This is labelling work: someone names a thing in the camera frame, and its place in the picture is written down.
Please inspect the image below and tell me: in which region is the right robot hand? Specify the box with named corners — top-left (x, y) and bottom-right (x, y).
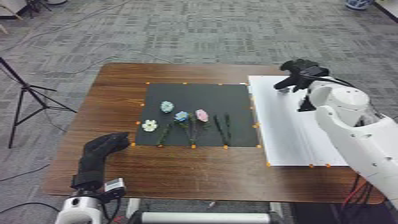
top-left (271, 58), bottom-right (332, 93)

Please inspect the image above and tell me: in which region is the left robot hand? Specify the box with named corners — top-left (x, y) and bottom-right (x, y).
top-left (69, 132), bottom-right (131, 191)

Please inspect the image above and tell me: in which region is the white flower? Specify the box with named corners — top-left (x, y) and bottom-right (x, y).
top-left (140, 119), bottom-right (159, 133)

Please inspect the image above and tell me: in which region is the blue flower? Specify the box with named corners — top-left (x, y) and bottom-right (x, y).
top-left (172, 111), bottom-right (197, 147)

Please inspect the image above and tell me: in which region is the white sheet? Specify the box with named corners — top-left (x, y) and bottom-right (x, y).
top-left (246, 75), bottom-right (351, 167)

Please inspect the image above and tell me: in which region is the pale teal flower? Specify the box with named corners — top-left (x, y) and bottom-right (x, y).
top-left (154, 100), bottom-right (177, 148)

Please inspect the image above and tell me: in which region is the dark mat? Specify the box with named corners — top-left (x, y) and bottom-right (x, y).
top-left (133, 82), bottom-right (261, 148)

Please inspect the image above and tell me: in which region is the blue and white vase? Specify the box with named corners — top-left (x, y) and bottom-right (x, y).
top-left (344, 0), bottom-right (376, 11)

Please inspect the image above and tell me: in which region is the pink flower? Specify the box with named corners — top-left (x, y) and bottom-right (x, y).
top-left (193, 108), bottom-right (213, 130)

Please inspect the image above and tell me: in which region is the black tripod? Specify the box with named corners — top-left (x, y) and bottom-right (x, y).
top-left (0, 56), bottom-right (79, 150)

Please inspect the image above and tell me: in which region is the pale grey bar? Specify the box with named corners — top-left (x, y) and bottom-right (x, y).
top-left (140, 212), bottom-right (271, 224)

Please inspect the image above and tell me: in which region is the black cable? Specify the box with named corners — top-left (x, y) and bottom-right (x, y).
top-left (0, 201), bottom-right (62, 215)
top-left (0, 163), bottom-right (53, 183)

